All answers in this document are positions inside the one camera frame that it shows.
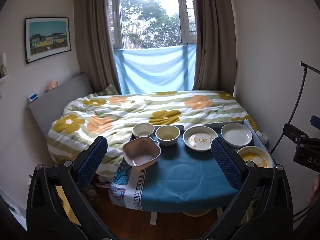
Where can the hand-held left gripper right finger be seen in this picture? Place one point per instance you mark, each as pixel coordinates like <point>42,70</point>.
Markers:
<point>226,161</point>

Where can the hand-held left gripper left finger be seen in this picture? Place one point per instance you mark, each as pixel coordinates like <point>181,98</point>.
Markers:
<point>92,160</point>

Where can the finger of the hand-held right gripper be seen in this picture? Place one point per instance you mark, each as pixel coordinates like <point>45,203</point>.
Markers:
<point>315,122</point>
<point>293,131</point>

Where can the plain white plate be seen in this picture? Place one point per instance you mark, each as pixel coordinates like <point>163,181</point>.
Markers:
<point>236,135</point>

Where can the yellow-centred white plate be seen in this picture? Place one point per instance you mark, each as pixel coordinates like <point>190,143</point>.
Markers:
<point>255,156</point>

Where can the duck print plate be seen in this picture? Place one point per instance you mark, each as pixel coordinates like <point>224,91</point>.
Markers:
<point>198,138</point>

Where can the pink square bowl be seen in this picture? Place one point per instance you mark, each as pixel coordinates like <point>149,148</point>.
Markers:
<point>141,152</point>

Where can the person's right hand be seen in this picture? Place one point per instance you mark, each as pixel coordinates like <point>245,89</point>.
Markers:
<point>316,187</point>

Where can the curved black stand rod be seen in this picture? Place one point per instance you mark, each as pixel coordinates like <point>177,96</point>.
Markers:
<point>296,105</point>

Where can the light blue sheet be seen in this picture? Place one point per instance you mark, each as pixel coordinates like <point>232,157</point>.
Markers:
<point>252,127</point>

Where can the blue patterned tablecloth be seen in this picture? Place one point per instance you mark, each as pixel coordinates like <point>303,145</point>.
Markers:
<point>185,177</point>

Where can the yellow cushion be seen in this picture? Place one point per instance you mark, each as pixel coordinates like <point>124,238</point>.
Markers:
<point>63,200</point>

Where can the floral striped duvet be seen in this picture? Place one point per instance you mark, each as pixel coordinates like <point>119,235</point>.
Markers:
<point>117,115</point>

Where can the white round bowl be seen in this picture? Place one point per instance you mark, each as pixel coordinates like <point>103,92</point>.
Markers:
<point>143,130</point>

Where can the cream round bowl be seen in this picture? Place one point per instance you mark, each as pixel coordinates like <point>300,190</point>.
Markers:
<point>167,135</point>

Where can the grey padded headboard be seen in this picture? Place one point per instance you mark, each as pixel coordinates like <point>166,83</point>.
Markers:
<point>60,97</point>

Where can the green striped pillow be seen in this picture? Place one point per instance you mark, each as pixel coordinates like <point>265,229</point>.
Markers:
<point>108,90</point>

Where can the white table leg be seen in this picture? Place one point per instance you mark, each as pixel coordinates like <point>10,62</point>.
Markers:
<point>153,217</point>

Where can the pink plush toy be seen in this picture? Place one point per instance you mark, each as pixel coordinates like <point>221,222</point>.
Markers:
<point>52,85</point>

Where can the small blue device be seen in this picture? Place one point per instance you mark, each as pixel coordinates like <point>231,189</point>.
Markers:
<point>33,96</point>

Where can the light blue window cloth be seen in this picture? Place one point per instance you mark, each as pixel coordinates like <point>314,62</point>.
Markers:
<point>155,68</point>

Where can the framed town picture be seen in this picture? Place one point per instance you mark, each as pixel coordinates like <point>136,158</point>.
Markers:
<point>47,38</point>

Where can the floral bottle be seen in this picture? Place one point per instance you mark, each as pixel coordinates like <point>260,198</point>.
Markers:
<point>3,66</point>

